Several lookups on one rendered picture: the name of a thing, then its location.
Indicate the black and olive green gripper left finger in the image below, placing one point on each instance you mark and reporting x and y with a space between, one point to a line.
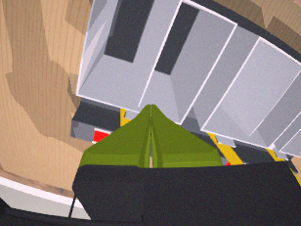
130 144

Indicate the grey box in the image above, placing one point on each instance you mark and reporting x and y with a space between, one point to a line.
293 133
257 109
130 86

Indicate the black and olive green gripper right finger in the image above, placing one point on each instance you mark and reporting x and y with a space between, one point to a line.
174 146

